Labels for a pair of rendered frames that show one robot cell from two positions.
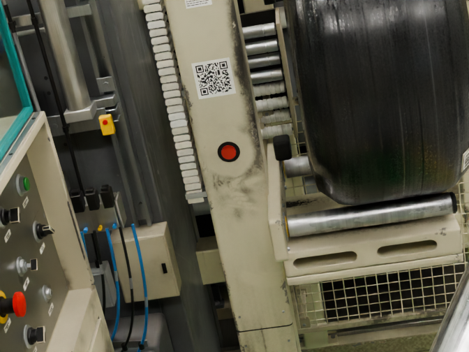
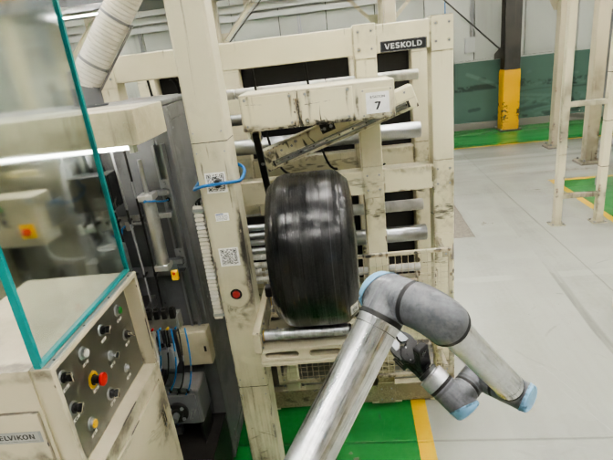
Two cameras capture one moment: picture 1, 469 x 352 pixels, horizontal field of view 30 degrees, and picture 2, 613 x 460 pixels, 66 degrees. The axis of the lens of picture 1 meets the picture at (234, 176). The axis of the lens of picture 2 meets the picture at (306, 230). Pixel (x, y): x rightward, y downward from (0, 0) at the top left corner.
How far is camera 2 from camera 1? 27 cm
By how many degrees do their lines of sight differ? 5
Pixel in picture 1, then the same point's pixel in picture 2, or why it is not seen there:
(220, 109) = (232, 272)
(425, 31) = (329, 246)
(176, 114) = (210, 273)
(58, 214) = (140, 324)
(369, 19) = (302, 238)
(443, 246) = not seen: hidden behind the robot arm
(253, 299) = (247, 371)
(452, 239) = not seen: hidden behind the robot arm
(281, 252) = (258, 350)
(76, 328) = (141, 387)
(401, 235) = (322, 344)
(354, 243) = (297, 347)
